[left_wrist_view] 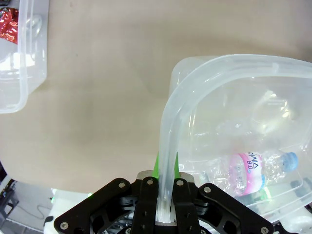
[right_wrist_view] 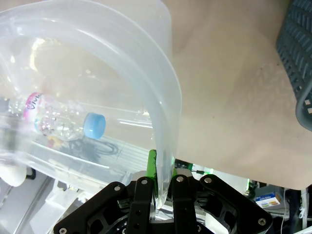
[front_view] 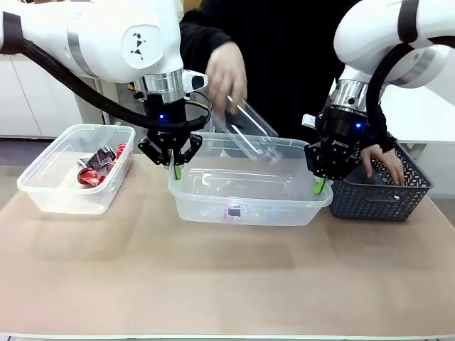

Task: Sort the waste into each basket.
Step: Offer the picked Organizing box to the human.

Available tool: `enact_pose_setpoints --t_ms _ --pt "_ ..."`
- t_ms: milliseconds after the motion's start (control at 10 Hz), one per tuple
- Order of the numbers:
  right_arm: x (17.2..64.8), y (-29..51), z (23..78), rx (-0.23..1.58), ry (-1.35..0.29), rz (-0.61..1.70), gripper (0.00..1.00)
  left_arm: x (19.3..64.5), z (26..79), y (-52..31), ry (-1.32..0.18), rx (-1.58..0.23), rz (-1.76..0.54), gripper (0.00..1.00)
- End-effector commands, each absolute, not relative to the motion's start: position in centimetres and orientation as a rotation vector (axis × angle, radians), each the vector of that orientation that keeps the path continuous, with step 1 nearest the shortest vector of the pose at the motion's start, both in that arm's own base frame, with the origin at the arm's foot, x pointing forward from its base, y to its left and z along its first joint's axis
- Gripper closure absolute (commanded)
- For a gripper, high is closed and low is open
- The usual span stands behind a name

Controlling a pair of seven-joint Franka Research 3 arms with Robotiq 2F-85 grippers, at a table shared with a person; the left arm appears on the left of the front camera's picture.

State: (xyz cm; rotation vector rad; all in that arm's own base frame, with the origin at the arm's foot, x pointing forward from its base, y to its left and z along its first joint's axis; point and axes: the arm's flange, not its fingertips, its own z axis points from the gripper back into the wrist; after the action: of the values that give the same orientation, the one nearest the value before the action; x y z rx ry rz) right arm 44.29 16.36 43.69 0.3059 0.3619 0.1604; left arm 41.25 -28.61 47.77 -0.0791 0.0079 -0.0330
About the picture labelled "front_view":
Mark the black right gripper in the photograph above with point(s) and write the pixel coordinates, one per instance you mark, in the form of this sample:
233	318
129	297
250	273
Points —
341	135

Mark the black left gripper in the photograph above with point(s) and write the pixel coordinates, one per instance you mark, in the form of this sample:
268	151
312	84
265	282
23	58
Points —
167	120

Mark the clear plastic container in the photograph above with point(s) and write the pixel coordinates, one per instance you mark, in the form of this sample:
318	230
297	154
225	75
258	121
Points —
46	199
302	213

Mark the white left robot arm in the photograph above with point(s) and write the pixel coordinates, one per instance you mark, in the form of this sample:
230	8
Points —
99	32

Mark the person's right forearm black sleeve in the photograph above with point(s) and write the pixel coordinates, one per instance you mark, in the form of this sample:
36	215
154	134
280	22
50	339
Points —
202	32

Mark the person's left forearm black sleeve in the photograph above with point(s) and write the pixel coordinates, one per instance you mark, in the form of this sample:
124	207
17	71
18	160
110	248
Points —
385	131

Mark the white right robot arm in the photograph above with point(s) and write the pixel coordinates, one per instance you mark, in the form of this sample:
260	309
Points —
366	32

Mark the grey plastic woven basket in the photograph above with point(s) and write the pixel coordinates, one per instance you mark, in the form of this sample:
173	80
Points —
373	206

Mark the person's left hand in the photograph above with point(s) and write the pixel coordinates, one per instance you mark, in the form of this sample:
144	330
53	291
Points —
385	163

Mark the person's right hand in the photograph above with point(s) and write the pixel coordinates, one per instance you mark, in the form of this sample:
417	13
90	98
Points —
227	78

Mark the crushed clear plastic bottle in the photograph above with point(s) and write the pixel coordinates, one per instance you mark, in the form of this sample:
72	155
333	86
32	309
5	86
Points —
234	212

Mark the person's black clothed torso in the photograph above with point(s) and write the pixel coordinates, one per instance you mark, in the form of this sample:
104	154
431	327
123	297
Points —
284	53

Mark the white cabinet with wooden top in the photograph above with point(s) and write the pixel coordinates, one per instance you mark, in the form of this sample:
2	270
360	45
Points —
35	99

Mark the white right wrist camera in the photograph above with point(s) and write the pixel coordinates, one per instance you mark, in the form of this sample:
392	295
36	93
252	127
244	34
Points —
308	120

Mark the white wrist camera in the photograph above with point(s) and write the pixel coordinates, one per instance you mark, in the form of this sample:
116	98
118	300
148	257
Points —
308	120
195	81

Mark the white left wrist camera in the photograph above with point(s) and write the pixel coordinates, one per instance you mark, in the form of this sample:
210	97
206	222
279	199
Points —
195	81

